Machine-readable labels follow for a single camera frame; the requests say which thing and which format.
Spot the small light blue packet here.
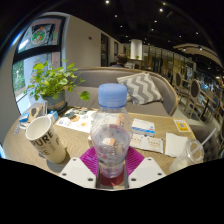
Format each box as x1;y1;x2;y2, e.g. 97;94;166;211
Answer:
46;110;60;122

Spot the grey white chevron cushion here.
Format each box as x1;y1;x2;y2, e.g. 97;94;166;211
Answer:
116;71;165;106

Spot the green potted plant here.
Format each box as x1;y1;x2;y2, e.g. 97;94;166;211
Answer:
24;59;91;113

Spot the dark grey tufted chair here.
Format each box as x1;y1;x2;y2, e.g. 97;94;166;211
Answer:
189;122;224;162

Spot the white mug with lettering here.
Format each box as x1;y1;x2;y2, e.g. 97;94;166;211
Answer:
25;114;68;165

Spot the small blue white box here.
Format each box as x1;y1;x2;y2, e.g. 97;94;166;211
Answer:
18;111;31;124

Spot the clear plastic cup with straw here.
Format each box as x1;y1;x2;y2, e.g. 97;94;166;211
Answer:
168;127;218;175

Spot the colourful menu leaflet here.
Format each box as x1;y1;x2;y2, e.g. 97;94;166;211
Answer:
54;107;98;135

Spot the wooden stand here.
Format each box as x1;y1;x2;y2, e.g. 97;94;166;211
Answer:
28;102;48;123

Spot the person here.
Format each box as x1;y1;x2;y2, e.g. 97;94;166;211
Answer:
111;52;130;69

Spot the blue and white card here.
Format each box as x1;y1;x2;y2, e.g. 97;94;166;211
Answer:
131;117;156;138

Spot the white printed leaflet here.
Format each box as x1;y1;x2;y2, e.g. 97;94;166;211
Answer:
129;133;165;155

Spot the clear plastic water bottle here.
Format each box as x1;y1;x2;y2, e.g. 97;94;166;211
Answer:
89;83;134;180

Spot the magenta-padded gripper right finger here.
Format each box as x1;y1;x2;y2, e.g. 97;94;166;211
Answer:
124;146;167;190

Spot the group of wooden dining chairs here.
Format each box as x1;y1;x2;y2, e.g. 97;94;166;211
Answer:
170;70;224;128

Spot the white paper napkin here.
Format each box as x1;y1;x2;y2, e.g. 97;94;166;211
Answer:
164;132;190;159

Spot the yellow square card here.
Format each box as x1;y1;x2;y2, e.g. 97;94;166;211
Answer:
173;119;192;134

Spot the group of ceiling spotlights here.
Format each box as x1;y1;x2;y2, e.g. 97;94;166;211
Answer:
103;0;202;38

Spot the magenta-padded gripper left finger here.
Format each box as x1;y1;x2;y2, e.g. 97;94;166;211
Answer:
59;146;101;190

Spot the grey curved sofa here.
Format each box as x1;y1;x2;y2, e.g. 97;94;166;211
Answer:
63;66;180;118

